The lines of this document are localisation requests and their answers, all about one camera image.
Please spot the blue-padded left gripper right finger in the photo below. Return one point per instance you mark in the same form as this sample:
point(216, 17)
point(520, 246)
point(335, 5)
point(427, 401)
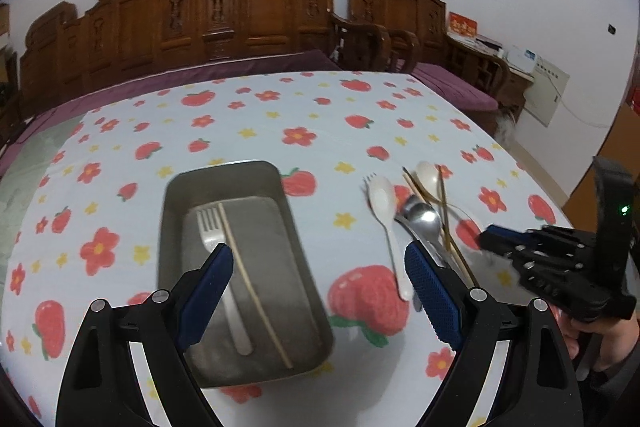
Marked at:
point(438, 305)

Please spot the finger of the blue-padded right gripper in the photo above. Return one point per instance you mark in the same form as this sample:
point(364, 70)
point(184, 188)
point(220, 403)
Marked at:
point(500, 241)

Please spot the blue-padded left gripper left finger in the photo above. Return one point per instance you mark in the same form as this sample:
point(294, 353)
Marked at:
point(201, 303)

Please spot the dark brown chopstick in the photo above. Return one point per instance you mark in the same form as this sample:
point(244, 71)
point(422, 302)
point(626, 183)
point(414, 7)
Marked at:
point(451, 243)

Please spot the stainless steel spoon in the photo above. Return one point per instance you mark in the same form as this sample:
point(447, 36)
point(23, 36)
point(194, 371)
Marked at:
point(414, 207)

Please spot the stainless steel fork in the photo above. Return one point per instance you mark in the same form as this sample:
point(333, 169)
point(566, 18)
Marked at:
point(407, 231)

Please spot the large white plastic spoon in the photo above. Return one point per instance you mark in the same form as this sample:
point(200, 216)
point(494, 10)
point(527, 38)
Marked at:
point(428, 175)

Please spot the person's right hand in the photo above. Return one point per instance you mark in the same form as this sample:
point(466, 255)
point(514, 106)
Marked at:
point(619, 337)

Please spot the white plastic fork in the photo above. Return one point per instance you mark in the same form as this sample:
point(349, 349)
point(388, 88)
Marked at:
point(214, 240)

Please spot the metal rectangular tray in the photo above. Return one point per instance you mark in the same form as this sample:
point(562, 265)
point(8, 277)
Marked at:
point(271, 281)

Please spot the white electrical panel box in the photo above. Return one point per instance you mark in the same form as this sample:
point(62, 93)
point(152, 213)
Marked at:
point(544, 96)

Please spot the strawberry flower tablecloth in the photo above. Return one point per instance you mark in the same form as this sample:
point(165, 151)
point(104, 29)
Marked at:
point(99, 209)

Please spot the wooden side table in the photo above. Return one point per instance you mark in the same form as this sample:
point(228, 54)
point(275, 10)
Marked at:
point(489, 73)

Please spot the purple chair cushion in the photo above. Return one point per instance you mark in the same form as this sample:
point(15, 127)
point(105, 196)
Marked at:
point(454, 90)

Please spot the red box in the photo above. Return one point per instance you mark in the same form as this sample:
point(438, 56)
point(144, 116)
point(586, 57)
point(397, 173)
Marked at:
point(461, 25)

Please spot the carved wooden armchair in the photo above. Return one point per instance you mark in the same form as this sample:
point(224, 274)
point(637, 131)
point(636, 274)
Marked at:
point(418, 27)

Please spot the carved wooden bench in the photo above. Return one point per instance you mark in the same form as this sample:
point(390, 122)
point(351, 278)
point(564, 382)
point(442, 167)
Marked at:
point(68, 54)

